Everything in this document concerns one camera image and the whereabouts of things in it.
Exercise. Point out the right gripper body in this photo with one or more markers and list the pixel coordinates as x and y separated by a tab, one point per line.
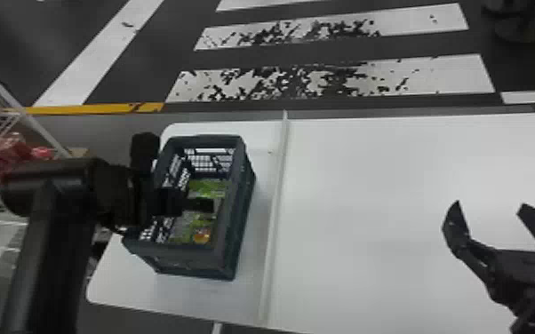
529	284

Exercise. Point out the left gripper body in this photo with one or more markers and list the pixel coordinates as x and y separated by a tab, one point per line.
169	201

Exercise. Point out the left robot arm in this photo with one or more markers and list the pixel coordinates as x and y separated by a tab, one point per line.
53	233

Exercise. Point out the green snack packet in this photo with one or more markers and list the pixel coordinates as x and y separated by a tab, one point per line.
193	228
208	188

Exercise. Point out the dark blue crate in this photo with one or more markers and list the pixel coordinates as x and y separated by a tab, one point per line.
230	224

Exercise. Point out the red snack packet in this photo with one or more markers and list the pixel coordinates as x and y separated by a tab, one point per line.
1	156

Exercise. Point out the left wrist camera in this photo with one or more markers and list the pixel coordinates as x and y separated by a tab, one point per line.
144	151

